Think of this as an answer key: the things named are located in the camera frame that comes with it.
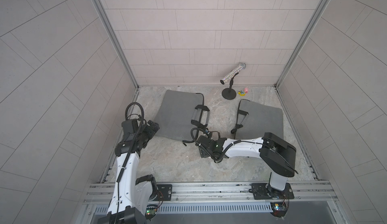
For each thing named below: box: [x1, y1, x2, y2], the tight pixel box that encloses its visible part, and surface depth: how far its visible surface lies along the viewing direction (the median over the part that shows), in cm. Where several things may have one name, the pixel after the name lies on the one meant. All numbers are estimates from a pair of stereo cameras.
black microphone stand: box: [221, 72, 239, 100], surface depth 113 cm
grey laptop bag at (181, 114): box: [155, 89, 211, 143], surface depth 100 cm
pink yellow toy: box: [237, 87, 249, 97], surface depth 114 cm
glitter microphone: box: [220, 62, 247, 86], surface depth 98 cm
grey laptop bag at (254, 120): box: [230, 98, 284, 140], surface depth 96 cm
